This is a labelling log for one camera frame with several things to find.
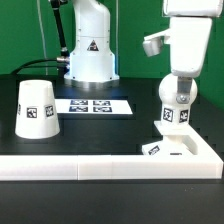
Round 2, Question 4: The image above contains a white lamp shade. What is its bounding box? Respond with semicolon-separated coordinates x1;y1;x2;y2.
15;80;60;139

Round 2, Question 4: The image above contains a white tag sheet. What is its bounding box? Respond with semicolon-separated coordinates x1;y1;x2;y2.
55;99;132;115

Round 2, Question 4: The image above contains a white L-shaped fence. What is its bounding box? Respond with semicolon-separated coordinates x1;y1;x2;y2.
0;130;223;181

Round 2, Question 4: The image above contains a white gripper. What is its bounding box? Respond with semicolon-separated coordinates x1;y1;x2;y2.
143;17;212;104

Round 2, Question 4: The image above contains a white lamp base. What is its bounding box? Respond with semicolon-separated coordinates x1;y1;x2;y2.
142;121;198;157

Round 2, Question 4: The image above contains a white lamp bulb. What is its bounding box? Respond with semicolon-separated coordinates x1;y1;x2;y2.
159;73;197;125

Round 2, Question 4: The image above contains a black cable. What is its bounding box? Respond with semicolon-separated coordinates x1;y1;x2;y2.
10;57;70;75

